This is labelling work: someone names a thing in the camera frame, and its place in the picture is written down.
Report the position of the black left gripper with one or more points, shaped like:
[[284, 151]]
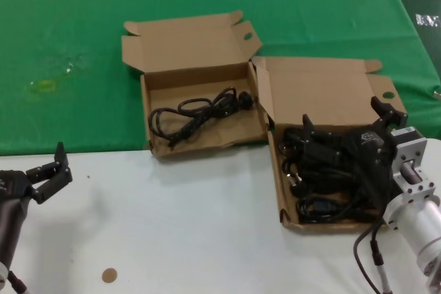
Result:
[[13, 185]]

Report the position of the crumpled silver foil piece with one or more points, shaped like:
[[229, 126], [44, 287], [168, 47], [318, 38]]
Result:
[[427, 20]]

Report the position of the open cardboard box, smooth lid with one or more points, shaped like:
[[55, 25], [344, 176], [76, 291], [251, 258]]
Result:
[[310, 94]]

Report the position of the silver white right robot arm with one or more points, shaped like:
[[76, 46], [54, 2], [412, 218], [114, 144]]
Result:
[[420, 211]]

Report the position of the open cardboard box, creased floor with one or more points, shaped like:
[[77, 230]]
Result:
[[193, 49]]

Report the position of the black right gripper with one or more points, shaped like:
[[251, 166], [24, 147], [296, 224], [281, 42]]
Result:
[[370, 156]]

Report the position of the brown cardboard disc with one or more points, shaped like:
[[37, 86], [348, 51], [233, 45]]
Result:
[[109, 275]]

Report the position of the green table cloth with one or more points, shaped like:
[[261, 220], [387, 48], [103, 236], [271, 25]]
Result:
[[69, 15]]

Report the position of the yellow tape square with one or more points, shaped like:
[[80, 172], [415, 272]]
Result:
[[47, 86]]

